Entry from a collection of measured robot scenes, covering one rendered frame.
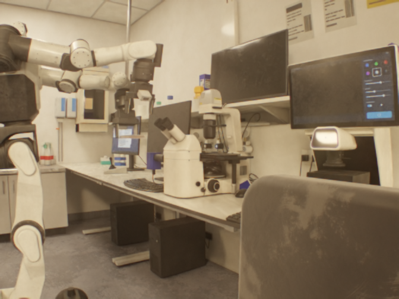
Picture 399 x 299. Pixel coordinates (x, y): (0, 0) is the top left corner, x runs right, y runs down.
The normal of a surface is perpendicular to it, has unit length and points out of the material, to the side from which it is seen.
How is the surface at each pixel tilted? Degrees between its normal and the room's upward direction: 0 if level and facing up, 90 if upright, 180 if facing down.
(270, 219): 90
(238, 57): 86
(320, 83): 93
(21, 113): 123
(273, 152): 90
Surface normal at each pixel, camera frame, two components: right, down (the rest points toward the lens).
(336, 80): -0.79, 0.06
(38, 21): 0.61, 0.02
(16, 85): 0.44, 0.22
